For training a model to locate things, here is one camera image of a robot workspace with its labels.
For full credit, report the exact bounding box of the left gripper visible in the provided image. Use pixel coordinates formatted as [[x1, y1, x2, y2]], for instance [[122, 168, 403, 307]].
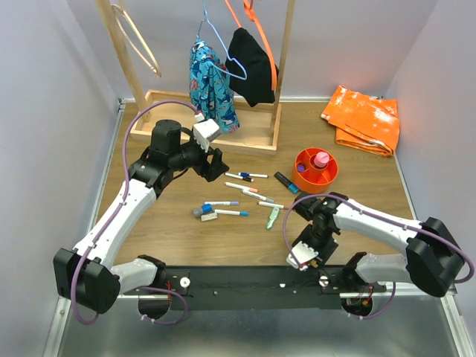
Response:
[[170, 132, 230, 181]]

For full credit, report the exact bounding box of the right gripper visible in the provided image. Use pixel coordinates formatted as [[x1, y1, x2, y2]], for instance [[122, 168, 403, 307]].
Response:
[[293, 222, 338, 267]]

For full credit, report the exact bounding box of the black highlighter blue cap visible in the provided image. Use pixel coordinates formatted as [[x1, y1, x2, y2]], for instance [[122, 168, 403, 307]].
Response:
[[274, 172, 300, 194]]

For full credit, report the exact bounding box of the orange round divided organizer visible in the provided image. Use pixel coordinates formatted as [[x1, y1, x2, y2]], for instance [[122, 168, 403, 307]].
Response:
[[292, 147, 338, 193]]

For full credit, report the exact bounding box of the glue tube pink cap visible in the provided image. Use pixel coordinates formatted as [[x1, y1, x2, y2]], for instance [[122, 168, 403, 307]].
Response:
[[313, 151, 330, 170]]

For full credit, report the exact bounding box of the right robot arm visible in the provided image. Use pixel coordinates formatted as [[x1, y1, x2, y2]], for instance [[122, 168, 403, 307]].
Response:
[[286, 193, 468, 298]]

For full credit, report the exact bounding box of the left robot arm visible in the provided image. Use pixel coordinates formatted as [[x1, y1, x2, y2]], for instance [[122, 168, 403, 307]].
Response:
[[53, 120, 229, 315]]

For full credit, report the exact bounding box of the white pen black cap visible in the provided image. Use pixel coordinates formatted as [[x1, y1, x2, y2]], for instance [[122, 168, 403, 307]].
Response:
[[225, 172, 254, 182]]

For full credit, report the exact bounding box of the white pen dark-blue cap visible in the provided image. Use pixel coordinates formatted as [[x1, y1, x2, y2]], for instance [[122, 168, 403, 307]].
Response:
[[238, 172, 268, 179]]

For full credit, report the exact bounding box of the white pen lilac cap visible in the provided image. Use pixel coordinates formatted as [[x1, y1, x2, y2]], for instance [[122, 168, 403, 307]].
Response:
[[203, 201, 239, 206]]

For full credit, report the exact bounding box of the grey blue glue stick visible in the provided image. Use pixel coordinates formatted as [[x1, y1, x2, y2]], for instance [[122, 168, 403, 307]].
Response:
[[193, 204, 213, 218]]

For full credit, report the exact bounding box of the white pen light-blue cap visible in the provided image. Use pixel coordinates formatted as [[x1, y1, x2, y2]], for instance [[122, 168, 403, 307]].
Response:
[[214, 209, 249, 216]]

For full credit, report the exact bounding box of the white eraser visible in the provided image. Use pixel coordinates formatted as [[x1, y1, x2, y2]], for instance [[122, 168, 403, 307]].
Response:
[[200, 212, 218, 222]]

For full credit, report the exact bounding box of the green translucent correction pen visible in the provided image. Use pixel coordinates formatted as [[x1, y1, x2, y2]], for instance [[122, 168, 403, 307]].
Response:
[[266, 207, 280, 230]]

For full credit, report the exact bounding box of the wooden clothes rack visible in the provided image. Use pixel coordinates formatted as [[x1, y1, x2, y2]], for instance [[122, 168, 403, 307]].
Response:
[[94, 0, 297, 157]]

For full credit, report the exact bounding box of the white pen brown cap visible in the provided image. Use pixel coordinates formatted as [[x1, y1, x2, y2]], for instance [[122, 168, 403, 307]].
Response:
[[257, 201, 287, 210]]

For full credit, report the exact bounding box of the blue shark-print garment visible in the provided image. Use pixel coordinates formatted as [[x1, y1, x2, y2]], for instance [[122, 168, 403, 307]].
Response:
[[189, 39, 240, 134]]

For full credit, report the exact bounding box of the black garment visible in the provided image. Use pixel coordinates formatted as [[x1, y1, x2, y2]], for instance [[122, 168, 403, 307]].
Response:
[[228, 28, 275, 107]]

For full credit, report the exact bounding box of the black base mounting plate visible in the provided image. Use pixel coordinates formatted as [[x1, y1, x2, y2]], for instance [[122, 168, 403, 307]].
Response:
[[122, 264, 387, 312]]

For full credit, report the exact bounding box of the orange folded cloth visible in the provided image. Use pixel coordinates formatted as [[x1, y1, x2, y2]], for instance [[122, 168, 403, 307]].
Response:
[[321, 86, 400, 157]]

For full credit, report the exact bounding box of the orange plastic hanger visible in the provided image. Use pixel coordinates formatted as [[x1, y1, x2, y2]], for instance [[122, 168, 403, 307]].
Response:
[[225, 1, 279, 95]]

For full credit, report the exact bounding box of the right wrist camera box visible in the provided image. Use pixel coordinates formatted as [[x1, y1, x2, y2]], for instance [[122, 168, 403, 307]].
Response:
[[286, 242, 319, 271]]

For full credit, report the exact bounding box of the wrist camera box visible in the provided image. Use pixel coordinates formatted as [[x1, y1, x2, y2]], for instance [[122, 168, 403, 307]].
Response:
[[286, 242, 319, 271], [193, 112, 221, 152]]

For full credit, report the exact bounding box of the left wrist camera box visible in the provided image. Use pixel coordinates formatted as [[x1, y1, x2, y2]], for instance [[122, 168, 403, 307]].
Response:
[[193, 112, 221, 152]]

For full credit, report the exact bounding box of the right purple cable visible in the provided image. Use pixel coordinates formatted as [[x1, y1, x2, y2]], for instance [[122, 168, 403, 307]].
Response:
[[282, 193, 476, 321]]

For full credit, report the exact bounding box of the purple cable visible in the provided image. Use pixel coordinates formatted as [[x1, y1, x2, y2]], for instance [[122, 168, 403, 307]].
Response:
[[71, 103, 204, 326], [282, 193, 476, 321]]

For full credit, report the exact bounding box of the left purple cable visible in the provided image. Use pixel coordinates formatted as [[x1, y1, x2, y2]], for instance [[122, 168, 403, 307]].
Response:
[[71, 103, 204, 326]]

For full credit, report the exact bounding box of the aluminium frame rail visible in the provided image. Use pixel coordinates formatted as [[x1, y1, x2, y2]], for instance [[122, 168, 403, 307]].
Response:
[[44, 266, 475, 356]]

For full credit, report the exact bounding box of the blue wire hanger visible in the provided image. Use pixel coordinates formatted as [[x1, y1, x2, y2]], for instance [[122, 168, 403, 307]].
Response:
[[196, 0, 248, 80]]

